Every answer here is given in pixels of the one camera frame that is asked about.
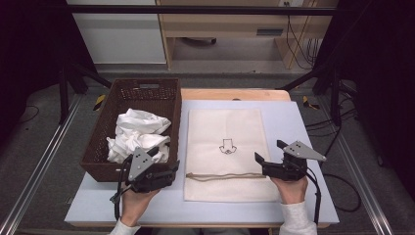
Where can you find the white cabinet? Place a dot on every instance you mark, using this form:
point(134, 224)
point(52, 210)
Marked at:
point(120, 39)

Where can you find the pale grey table board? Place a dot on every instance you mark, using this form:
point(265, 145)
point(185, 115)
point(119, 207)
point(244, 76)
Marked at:
point(287, 120)

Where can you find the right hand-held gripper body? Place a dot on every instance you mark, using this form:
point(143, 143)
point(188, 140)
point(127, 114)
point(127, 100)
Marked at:
point(287, 169)

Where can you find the aluminium floor rail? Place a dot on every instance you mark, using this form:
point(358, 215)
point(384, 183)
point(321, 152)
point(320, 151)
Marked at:
point(359, 176)
point(42, 160)

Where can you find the brown woven basket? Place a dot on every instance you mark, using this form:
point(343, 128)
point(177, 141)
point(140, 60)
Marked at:
point(106, 143)

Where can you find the person's left hand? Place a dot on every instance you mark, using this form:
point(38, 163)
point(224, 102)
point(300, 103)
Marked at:
point(133, 205)

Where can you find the light wooden desk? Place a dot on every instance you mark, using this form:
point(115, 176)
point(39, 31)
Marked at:
point(228, 24)

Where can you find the black metal stand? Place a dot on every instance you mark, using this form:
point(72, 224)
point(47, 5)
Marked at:
point(64, 91)
point(335, 98)

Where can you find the person's right hand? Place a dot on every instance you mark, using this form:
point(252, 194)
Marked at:
point(292, 191)

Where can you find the black curtain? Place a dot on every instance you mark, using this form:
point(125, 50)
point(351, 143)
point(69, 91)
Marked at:
point(29, 49)
point(381, 81)

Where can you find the yellow black floor tape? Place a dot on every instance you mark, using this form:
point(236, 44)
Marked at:
point(308, 103)
point(99, 102)

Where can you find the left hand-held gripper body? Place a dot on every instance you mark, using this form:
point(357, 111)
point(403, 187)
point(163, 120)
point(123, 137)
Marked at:
point(140, 164)

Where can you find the black horizontal bar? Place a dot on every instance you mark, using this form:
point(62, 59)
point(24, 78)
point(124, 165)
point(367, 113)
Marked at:
point(195, 9)

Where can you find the white cloth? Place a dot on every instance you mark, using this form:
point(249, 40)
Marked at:
point(140, 130)

